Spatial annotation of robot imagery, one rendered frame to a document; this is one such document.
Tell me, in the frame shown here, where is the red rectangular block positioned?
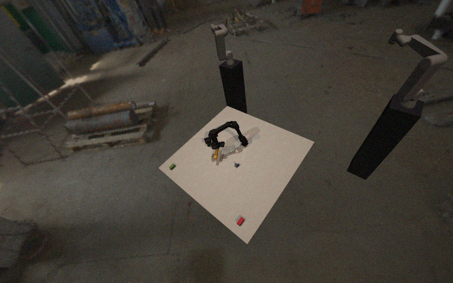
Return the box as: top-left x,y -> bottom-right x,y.
237,217 -> 245,226

